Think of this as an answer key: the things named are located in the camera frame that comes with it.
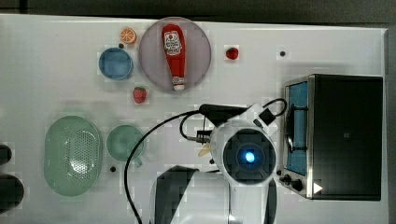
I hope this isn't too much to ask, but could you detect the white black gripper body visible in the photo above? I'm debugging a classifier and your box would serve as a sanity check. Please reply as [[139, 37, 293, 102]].
[[199, 104, 247, 127]]

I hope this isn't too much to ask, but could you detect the yellow plush peeled banana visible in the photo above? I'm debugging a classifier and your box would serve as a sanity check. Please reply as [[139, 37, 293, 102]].
[[198, 144, 210, 157]]

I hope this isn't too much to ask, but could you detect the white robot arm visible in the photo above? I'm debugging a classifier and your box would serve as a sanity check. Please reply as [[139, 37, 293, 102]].
[[149, 104, 277, 224]]

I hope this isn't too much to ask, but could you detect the green mug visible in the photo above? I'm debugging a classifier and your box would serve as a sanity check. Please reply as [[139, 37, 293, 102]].
[[106, 125, 143, 162]]

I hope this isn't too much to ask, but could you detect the red strawberry toy far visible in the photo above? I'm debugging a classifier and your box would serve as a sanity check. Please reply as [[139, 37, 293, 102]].
[[225, 47, 239, 60]]

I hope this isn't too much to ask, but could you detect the red strawberry toy near cup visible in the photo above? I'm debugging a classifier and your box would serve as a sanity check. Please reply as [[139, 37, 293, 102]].
[[133, 87, 148, 104]]

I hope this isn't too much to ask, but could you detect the red plush ketchup bottle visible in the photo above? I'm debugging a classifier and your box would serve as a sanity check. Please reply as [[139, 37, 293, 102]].
[[162, 23, 186, 91]]

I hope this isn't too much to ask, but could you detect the grey round plate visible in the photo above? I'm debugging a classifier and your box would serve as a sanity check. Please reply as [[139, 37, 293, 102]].
[[139, 17, 211, 91]]

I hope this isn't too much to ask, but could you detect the blue cup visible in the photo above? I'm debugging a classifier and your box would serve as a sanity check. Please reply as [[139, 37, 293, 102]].
[[98, 48, 134, 80]]

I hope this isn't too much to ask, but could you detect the silver black toaster oven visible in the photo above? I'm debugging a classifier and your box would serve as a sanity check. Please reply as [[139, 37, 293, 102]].
[[277, 74, 384, 201]]

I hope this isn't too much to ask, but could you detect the orange slice toy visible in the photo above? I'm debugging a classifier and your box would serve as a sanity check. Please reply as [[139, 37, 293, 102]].
[[120, 28, 137, 45]]

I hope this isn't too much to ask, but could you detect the green perforated colander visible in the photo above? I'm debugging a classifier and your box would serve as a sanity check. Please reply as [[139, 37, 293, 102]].
[[44, 116, 103, 197]]

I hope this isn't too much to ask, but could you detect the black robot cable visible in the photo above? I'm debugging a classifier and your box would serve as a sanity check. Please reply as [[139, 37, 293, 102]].
[[123, 98, 289, 224]]

